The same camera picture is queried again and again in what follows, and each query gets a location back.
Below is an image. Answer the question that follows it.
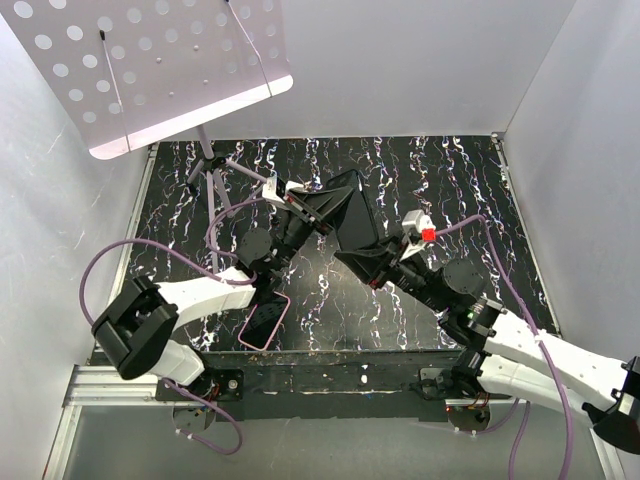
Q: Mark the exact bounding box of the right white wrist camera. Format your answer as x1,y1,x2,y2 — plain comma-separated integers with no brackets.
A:
401,210,436,257

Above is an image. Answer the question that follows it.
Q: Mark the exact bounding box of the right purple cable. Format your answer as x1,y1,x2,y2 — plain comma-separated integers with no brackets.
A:
432,214,574,480

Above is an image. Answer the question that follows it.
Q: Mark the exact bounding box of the music stand tripod pole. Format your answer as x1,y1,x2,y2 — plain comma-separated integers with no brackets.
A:
187,124,267,269

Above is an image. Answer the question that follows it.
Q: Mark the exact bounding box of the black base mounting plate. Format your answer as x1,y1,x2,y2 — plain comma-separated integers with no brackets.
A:
154,349,516,424

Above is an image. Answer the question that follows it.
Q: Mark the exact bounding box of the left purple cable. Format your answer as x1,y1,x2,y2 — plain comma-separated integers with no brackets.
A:
79,198,274,455

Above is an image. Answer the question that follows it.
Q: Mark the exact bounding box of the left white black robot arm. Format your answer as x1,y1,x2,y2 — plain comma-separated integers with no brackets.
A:
90,186,354,400

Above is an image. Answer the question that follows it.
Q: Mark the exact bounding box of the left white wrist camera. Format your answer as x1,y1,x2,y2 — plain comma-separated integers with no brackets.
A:
261,175,286,205

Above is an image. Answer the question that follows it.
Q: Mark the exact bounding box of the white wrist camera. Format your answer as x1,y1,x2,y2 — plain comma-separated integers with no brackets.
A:
261,175,286,205
401,210,436,257

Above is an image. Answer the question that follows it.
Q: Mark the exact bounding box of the right aluminium side rail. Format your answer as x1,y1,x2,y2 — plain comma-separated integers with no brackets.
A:
490,132,562,337

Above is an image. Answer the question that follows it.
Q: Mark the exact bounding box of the purple cable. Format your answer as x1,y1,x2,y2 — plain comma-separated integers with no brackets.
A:
79,198,274,455
432,214,574,480

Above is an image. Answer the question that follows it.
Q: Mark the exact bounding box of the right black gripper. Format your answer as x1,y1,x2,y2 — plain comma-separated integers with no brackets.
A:
337,228,446,312

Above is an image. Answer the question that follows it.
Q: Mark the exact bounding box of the phone in pink case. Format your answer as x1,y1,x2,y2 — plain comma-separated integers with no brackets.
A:
238,292,291,351

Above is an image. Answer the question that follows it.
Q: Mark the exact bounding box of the aluminium side rail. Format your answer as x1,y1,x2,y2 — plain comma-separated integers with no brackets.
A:
490,132,562,337
104,142,160,308

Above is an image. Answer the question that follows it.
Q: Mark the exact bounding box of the black phone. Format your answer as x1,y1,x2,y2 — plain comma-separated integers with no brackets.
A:
326,169,379,251

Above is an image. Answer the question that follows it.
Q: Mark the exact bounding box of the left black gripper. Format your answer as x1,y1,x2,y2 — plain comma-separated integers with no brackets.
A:
271,188,357,273

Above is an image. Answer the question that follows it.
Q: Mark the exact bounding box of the perforated music stand desk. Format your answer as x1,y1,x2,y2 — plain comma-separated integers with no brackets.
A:
1,1,293,160

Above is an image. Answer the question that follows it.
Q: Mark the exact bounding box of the aluminium front rail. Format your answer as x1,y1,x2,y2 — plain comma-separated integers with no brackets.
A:
65,363,458,414

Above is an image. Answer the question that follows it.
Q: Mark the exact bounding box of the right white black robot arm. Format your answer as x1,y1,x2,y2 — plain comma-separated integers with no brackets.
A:
336,239,639,454

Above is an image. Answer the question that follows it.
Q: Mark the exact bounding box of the left aluminium side rail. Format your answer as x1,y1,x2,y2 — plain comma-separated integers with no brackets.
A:
104,142,160,308

